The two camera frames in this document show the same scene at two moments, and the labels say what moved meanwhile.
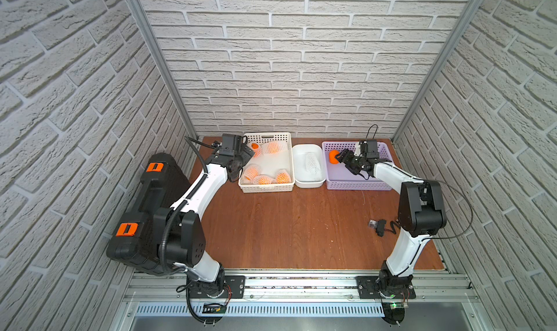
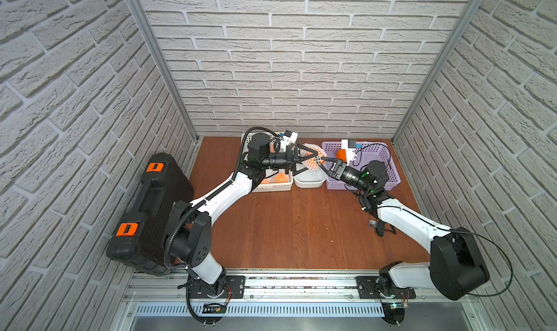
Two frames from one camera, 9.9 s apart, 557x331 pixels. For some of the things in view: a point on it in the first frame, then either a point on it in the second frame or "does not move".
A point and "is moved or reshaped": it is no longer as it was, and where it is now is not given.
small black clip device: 379,225 does not move
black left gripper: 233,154 -> 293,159
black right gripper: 348,157 -> 339,170
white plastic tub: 309,165 does not move
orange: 282,176 does not move
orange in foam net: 263,180 does not move
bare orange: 332,153 is moved or reshaped
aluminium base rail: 410,300 does not move
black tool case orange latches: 133,242 does not move
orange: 256,147 is moved or reshaped
